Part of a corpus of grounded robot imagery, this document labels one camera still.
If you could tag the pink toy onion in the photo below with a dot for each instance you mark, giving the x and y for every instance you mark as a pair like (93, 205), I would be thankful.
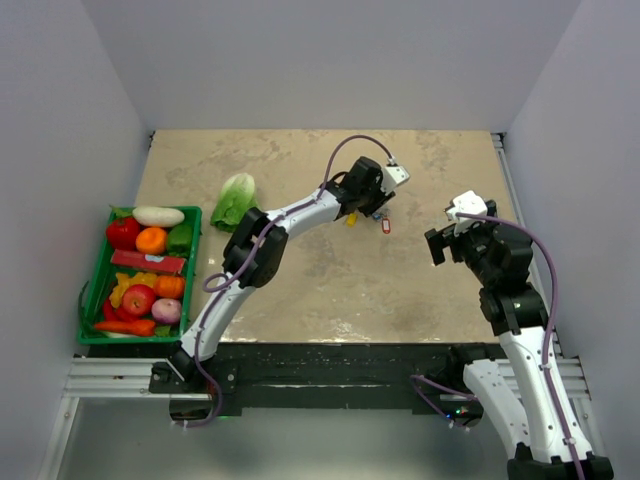
(166, 311)

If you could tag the green lettuce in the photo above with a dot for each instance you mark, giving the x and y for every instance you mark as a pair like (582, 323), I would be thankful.
(236, 197)

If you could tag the red toy apple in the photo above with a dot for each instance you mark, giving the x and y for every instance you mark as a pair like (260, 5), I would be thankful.
(138, 300)

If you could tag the green toy pepper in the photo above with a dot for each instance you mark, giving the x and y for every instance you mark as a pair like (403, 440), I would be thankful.
(179, 241)

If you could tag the yellow toy pepper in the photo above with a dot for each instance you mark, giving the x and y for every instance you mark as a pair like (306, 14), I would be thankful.
(124, 281)

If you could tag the red toy tomato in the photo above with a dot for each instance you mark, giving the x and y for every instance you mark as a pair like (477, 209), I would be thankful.
(121, 233)

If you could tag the green plastic basket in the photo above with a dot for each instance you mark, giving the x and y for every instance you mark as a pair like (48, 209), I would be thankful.
(104, 280)

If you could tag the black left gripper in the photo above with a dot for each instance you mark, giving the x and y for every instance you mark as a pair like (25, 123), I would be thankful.
(381, 198)

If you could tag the orange toy orange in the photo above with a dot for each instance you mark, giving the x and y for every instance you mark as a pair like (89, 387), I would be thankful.
(151, 240)

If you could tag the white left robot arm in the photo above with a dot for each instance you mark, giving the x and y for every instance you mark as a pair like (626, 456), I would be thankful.
(255, 250)

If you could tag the orange toy carrot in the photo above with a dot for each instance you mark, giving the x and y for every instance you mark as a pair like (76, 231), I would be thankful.
(140, 327)

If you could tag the red toy chili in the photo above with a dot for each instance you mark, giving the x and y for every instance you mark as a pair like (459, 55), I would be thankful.
(113, 314)

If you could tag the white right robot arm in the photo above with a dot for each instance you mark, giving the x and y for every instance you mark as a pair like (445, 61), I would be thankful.
(536, 423)

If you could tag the key bunch with red carabiner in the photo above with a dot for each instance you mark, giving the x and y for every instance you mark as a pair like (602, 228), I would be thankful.
(381, 217)

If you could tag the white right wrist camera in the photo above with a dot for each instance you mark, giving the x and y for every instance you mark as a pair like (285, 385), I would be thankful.
(466, 206)

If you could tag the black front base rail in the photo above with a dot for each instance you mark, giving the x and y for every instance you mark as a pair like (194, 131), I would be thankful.
(349, 376)

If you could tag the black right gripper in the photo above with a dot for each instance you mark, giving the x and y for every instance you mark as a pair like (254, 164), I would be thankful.
(439, 239)

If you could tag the red box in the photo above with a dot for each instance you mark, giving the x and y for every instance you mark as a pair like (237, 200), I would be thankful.
(149, 263)

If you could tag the orange toy pumpkin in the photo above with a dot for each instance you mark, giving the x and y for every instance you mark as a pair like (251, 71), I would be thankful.
(171, 287)

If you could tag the white toy radish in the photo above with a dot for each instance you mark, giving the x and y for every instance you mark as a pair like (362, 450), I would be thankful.
(164, 217)

